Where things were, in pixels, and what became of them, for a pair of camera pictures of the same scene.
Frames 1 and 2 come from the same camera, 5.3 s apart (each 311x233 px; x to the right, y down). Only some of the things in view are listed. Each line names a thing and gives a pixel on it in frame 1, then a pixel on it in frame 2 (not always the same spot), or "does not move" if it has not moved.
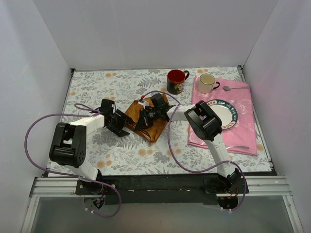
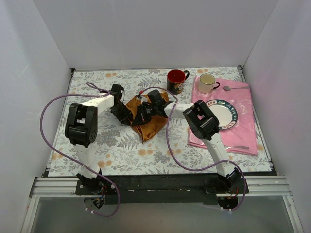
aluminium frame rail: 44,187 does not move
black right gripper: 160,189 does not move
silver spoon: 228,88 does not move
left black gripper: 119,123 → 124,114
